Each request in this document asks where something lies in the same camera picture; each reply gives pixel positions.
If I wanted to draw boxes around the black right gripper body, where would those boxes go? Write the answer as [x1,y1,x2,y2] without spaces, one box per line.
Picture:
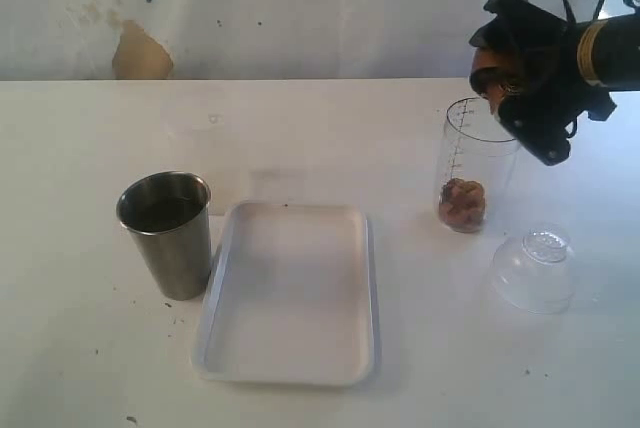
[522,19,616,138]

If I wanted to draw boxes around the brown wooden cup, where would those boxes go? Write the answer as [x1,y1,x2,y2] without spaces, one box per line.
[469,47,525,117]

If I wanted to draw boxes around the clear plastic shaker cup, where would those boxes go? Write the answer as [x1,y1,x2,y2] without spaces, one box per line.
[434,97,520,232]

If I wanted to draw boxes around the gold coins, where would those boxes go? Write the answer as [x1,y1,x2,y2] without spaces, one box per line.
[438,178,486,233]

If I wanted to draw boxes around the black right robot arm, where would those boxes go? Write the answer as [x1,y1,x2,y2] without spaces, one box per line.
[469,0,639,166]

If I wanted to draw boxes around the clear plastic dome lid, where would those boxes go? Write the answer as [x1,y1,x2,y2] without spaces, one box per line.
[490,223,575,315]

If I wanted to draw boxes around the white rectangular tray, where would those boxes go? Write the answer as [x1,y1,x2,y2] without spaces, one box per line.
[191,202,377,388]

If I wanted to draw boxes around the stainless steel cup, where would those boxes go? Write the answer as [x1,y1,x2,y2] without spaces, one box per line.
[116,171,212,301]

